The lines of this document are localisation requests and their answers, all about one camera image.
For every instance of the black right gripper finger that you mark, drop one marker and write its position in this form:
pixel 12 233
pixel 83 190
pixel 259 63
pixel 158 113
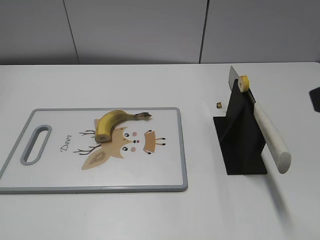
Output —
pixel 314 95

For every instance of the white handled kitchen knife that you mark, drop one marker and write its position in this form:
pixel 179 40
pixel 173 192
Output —
pixel 276 145

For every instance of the cut banana slice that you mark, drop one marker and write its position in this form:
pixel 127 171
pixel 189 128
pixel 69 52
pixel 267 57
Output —
pixel 243 83

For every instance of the yellow banana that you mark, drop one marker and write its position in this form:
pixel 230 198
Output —
pixel 106 124

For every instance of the black knife stand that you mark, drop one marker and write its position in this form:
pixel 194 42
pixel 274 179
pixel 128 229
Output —
pixel 240 138

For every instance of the small brass nut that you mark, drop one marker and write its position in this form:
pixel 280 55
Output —
pixel 219 105

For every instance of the white grey deer cutting board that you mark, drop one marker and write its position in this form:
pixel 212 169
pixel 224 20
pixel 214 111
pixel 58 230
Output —
pixel 56 153

